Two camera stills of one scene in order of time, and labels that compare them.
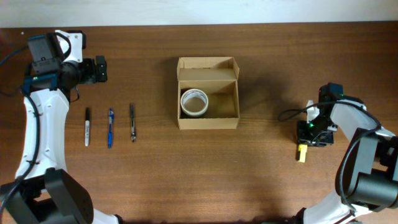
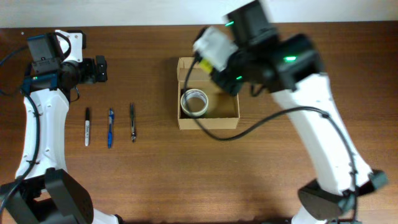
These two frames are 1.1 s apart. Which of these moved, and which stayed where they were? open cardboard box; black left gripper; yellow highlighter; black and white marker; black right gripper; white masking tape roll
Moved: black right gripper; yellow highlighter
Stayed: open cardboard box; black left gripper; white masking tape roll; black and white marker
